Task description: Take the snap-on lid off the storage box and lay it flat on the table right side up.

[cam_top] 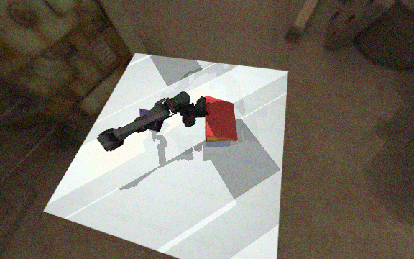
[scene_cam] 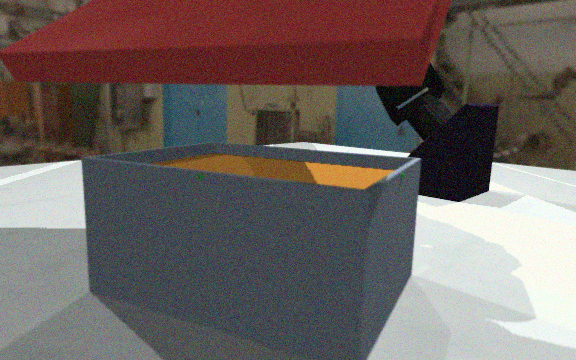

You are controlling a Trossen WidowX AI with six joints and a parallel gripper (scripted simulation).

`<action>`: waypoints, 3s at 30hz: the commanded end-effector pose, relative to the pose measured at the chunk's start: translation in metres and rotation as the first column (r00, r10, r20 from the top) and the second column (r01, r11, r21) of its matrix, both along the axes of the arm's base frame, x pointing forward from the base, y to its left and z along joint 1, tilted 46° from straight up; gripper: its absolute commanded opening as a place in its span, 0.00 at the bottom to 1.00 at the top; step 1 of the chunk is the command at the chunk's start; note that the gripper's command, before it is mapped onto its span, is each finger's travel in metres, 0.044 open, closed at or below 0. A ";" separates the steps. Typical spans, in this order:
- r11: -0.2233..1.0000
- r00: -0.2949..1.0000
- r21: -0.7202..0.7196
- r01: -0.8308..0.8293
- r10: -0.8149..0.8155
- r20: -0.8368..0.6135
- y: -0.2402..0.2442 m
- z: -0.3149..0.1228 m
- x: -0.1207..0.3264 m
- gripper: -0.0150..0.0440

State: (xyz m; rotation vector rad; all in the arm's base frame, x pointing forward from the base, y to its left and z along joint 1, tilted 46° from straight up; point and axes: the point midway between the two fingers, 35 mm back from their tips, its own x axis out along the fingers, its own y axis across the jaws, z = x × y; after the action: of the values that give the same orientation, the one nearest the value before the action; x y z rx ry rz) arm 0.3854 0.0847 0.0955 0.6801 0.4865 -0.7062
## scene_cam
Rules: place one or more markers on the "red box lid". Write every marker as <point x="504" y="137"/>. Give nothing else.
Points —
<point x="234" y="42"/>

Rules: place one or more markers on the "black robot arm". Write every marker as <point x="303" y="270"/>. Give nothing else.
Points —
<point x="426" y="113"/>

